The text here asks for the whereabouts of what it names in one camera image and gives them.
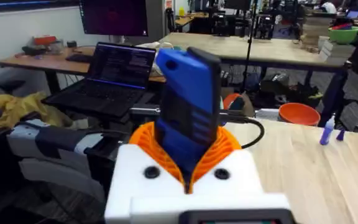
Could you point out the right gripper white and orange right finger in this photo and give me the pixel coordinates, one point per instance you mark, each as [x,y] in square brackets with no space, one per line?
[235,174]

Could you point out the right gripper white and orange left finger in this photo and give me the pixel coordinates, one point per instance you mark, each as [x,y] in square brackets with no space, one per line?
[129,174]

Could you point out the blue electric screwdriver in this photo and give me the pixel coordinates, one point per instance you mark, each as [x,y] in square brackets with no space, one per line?
[188,93]

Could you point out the orange bowl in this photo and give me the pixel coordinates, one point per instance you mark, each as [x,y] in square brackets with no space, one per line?
[298,113]

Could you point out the black laptop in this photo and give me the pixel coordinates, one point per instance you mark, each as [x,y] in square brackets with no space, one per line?
[113,81]

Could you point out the small blue bottle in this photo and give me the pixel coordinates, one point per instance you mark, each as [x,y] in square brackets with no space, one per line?
[326,133]

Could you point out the small blue cap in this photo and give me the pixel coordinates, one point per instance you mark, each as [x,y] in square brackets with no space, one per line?
[341,135]

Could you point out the black keyboard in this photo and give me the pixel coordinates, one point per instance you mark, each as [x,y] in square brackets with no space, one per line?
[79,58]

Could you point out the long pale wooden table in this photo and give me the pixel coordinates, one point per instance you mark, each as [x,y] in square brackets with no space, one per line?
[259,49]

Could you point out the yellow cloth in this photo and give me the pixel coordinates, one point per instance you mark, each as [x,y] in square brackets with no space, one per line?
[17,109]

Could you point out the black stand pole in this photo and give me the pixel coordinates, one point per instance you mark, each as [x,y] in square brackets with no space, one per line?
[250,43]

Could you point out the brown wooden desk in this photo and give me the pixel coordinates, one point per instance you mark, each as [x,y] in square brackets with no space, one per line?
[51,63]

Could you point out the black computer monitor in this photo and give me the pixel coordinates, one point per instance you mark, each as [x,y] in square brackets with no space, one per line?
[113,17]

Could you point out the green plastic tub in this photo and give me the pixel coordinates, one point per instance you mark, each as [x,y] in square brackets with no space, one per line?
[343,35]

